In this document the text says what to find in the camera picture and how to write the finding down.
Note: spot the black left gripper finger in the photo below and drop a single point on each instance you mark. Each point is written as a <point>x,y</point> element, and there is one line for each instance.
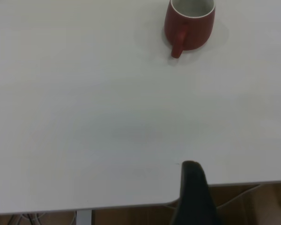
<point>194,199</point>

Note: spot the red ceramic mug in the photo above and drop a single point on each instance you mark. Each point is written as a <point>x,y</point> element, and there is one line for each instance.
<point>196,32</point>

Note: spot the white table leg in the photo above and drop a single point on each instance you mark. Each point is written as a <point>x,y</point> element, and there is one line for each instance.
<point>84,219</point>

